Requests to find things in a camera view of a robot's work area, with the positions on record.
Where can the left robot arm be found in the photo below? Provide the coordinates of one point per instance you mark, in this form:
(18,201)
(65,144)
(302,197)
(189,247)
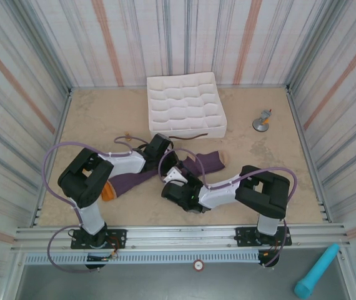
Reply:
(86,178)

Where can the teal cylinder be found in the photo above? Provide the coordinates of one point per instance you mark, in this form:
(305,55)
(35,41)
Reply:
(317,270)

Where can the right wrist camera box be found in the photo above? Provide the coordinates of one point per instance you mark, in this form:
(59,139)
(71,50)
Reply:
(173,176)

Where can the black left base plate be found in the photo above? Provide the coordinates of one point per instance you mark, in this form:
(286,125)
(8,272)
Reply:
(118,237)

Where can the purple sock with beige toe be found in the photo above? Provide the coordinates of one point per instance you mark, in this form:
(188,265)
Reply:
(210,162)

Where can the red and white round button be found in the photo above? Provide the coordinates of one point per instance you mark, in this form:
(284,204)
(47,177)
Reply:
(199,265)

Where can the grey suction cup mount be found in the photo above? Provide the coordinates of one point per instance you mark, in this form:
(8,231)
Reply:
(261,122)

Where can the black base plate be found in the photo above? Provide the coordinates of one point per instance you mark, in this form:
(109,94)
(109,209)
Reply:
(243,237)
(118,237)

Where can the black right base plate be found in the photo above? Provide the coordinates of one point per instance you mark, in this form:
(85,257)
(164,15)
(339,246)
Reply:
(243,237)

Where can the small gold knob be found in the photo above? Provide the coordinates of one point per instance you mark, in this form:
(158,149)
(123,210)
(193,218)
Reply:
(128,137)

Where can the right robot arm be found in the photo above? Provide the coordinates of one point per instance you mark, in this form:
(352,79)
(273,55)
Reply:
(265,193)

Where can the aluminium rail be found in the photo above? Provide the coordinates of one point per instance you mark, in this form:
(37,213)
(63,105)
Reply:
(181,237)

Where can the aluminium frame bar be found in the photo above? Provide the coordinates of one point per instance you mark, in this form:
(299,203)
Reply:
(60,128)
(296,118)

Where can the white fabric organizer box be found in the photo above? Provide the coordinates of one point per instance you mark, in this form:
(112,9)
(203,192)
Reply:
(184,103)

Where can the purple sock with teal toe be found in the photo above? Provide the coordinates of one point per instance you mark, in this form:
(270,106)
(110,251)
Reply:
(128,184)

